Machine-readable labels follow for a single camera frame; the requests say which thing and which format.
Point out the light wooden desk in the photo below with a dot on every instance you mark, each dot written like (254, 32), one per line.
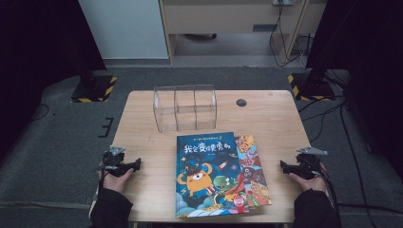
(215, 17)

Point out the colourful animal picture book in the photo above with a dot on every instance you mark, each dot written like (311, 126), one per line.
(256, 177)

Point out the blue monster picture book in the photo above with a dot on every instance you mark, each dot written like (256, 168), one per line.
(206, 177)

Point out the clear acrylic book rack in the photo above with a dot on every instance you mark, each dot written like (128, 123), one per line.
(185, 109)

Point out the dark curtain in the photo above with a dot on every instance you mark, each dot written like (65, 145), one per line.
(374, 63)
(34, 63)

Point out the dark round table grommet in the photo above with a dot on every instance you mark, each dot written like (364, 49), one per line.
(241, 102)

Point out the person's left hand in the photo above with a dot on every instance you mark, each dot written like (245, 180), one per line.
(115, 183)

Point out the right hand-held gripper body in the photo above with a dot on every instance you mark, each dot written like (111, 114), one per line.
(307, 164)

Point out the white panel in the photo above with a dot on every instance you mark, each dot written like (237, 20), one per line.
(126, 28)

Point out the white power strip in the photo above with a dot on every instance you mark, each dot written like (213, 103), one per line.
(283, 2)

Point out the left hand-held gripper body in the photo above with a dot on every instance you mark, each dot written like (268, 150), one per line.
(114, 163)

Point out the black stand with striped base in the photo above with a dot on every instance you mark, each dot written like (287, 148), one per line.
(313, 88)
(95, 90)

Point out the person's right hand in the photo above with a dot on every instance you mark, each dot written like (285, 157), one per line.
(312, 184)

